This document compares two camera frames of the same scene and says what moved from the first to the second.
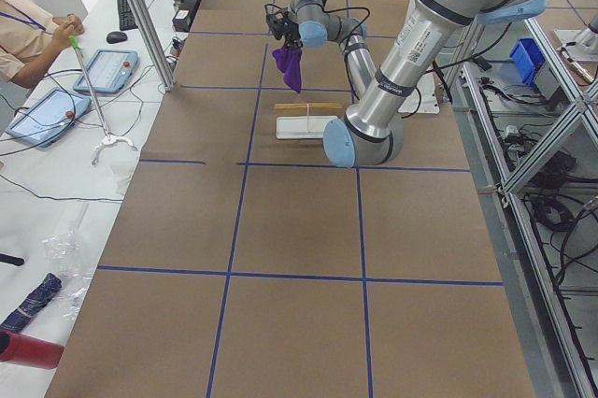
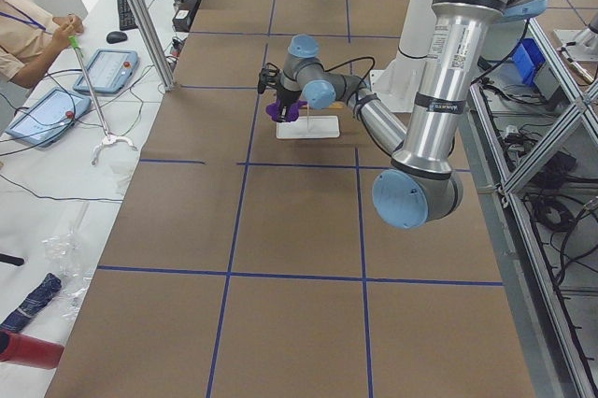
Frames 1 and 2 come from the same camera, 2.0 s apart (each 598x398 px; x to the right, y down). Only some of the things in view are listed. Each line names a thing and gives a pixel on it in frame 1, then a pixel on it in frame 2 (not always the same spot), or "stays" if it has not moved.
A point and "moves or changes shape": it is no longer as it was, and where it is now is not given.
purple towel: [288, 60] moves or changes shape
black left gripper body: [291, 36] to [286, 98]
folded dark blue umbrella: [49, 286] stays
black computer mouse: [116, 36] stays
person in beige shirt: [31, 38] stays
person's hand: [69, 25] stays
